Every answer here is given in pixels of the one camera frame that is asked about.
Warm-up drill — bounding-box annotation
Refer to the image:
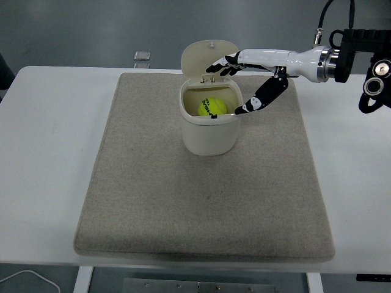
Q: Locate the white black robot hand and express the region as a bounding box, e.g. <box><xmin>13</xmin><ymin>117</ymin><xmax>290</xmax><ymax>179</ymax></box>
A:
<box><xmin>205</xmin><ymin>45</ymin><xmax>325</xmax><ymax>116</ymax></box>

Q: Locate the yellow tennis ball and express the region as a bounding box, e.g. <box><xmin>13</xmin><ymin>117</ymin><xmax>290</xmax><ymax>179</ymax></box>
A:
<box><xmin>197</xmin><ymin>96</ymin><xmax>227</xmax><ymax>117</ymax></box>

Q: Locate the cream bin with hinged lid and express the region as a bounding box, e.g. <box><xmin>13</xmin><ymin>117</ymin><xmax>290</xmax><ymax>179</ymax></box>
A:
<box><xmin>179</xmin><ymin>39</ymin><xmax>244</xmax><ymax>157</ymax></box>

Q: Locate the beige fabric mat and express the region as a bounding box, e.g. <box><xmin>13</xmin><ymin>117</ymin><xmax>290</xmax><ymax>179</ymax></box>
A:
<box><xmin>73</xmin><ymin>72</ymin><xmax>335</xmax><ymax>263</ymax></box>

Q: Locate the white table leg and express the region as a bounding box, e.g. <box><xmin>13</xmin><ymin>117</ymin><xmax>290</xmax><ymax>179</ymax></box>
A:
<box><xmin>73</xmin><ymin>266</ymin><xmax>94</xmax><ymax>293</ymax></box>
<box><xmin>306</xmin><ymin>272</ymin><xmax>324</xmax><ymax>293</ymax></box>

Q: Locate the black table control panel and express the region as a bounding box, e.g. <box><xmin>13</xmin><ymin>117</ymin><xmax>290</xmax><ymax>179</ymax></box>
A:
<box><xmin>356</xmin><ymin>273</ymin><xmax>391</xmax><ymax>281</ymax></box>

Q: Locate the grey metal plate with screws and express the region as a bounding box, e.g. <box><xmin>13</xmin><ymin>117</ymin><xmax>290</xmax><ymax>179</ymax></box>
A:
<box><xmin>123</xmin><ymin>277</ymin><xmax>277</xmax><ymax>293</ymax></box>

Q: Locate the dark object at room edge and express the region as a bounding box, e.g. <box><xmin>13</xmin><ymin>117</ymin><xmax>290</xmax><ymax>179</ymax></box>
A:
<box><xmin>0</xmin><ymin>52</ymin><xmax>15</xmax><ymax>103</ymax></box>

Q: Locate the white cable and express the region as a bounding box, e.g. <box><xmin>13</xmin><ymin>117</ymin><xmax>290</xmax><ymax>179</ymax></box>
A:
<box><xmin>0</xmin><ymin>269</ymin><xmax>61</xmax><ymax>293</ymax></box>

